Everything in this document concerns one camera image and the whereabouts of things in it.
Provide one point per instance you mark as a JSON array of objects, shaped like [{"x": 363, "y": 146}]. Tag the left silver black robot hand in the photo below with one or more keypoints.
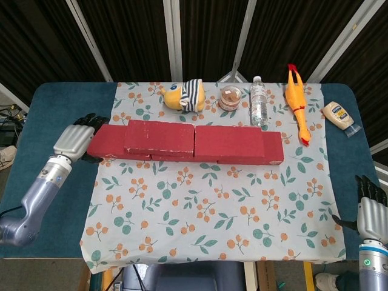
[{"x": 74, "y": 141}]

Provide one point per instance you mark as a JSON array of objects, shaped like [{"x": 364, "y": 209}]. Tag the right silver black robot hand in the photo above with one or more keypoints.
[{"x": 373, "y": 219}]

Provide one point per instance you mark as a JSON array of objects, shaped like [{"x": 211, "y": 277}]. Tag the red brick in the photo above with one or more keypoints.
[
  {"x": 106, "y": 142},
  {"x": 157, "y": 136},
  {"x": 227, "y": 142},
  {"x": 175, "y": 158},
  {"x": 274, "y": 147}
]

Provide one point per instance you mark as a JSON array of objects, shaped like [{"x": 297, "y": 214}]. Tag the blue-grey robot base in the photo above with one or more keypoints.
[{"x": 188, "y": 279}]

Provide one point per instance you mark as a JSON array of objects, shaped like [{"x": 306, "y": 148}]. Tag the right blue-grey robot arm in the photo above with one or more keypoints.
[{"x": 374, "y": 268}]

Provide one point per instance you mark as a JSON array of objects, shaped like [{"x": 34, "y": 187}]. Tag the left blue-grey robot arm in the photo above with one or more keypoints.
[{"x": 39, "y": 194}]

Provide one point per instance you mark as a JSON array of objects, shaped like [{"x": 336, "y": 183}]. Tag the teal felt table cover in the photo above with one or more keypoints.
[{"x": 54, "y": 100}]

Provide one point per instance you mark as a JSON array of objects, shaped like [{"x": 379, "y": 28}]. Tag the white sneaker shoe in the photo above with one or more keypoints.
[
  {"x": 6, "y": 157},
  {"x": 325, "y": 282}
]

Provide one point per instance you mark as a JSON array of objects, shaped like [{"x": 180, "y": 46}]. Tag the yellow table leg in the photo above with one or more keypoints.
[
  {"x": 107, "y": 282},
  {"x": 308, "y": 277}
]

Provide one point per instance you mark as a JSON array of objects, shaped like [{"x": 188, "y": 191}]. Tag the yellow plush toy striped cloth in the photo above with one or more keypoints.
[{"x": 172, "y": 97}]

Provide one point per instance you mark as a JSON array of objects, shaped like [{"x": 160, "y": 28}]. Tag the cream mayonnaise squeeze bottle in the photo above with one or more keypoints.
[{"x": 338, "y": 113}]

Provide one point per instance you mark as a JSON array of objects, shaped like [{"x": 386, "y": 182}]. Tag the brown cardboard box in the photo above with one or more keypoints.
[{"x": 265, "y": 277}]

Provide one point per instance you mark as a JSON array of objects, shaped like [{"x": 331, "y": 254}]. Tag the yellow rubber chicken toy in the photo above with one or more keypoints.
[{"x": 295, "y": 95}]

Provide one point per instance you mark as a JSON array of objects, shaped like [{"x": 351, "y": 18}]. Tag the floral orange berry tablecloth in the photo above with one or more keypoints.
[{"x": 212, "y": 197}]

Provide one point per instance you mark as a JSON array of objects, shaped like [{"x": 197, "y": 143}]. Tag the clear jar orange contents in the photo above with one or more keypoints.
[{"x": 230, "y": 98}]

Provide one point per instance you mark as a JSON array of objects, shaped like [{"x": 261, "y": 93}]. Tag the clear plastic water bottle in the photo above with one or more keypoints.
[{"x": 258, "y": 103}]

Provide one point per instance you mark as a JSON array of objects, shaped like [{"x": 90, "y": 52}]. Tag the grey tripod stand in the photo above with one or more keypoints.
[{"x": 233, "y": 75}]

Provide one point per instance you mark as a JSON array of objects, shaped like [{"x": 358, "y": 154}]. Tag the white frame bar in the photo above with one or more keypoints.
[
  {"x": 15, "y": 98},
  {"x": 380, "y": 148}
]

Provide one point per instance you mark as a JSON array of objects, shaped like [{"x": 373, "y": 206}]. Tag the white partition frame post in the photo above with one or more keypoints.
[
  {"x": 91, "y": 42},
  {"x": 247, "y": 33},
  {"x": 342, "y": 39}
]

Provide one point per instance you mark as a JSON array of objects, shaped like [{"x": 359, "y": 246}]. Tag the white double partition post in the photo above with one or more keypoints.
[{"x": 172, "y": 39}]

